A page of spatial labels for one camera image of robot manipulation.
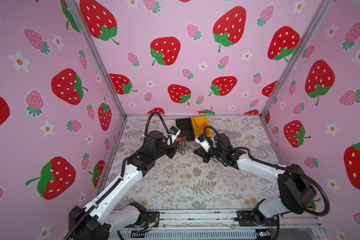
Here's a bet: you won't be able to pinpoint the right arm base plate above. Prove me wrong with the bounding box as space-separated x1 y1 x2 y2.
235 211 280 227

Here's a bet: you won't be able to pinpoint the orange and black cables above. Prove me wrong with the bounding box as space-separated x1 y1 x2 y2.
173 136 196 157

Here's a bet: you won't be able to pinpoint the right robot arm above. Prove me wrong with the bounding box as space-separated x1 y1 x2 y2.
194 127 330 226

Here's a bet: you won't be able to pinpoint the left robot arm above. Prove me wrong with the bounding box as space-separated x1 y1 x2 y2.
64 112 181 240

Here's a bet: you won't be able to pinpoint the aluminium frame rail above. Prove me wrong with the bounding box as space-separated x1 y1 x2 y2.
107 209 329 240

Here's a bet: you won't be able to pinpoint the yellow plastic bin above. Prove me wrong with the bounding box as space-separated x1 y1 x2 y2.
191 117 210 138

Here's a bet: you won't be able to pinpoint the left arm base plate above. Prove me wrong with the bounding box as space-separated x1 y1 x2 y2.
125 211 160 229

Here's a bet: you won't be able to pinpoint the black plastic bin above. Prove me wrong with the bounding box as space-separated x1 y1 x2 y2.
176 118 195 142

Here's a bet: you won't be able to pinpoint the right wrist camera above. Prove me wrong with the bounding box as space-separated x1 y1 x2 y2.
195 134 213 152

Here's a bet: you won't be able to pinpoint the red cable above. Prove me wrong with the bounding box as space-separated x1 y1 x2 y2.
192 111 211 139

